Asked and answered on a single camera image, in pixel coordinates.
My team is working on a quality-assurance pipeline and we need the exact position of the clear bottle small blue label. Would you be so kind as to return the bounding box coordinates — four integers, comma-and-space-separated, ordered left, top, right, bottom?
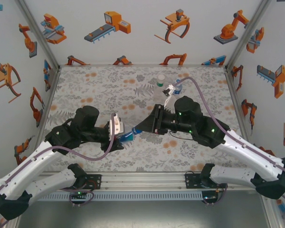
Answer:
118, 127, 143, 145

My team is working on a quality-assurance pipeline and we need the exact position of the bottle with wide blue label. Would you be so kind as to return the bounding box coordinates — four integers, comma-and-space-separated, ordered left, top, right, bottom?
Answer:
172, 79, 183, 95

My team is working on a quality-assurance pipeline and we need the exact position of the grey floral table cloth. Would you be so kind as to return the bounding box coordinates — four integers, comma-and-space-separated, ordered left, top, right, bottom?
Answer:
39, 66, 256, 173

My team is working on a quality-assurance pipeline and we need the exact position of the circuit board with green light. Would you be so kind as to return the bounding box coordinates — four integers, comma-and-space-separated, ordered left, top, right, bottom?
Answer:
202, 194, 219, 203
69, 190, 89, 200

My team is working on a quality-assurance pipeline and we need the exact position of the aluminium frame rail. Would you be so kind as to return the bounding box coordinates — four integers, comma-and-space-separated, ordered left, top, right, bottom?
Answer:
224, 66, 250, 143
34, 66, 62, 150
59, 63, 226, 68

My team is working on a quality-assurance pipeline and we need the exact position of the wide aluminium base rail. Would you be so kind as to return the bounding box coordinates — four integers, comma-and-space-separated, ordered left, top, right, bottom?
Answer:
38, 172, 273, 191

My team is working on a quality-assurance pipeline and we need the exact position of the slotted grey cable duct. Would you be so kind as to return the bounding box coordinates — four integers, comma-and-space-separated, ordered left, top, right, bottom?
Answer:
47, 191, 202, 202

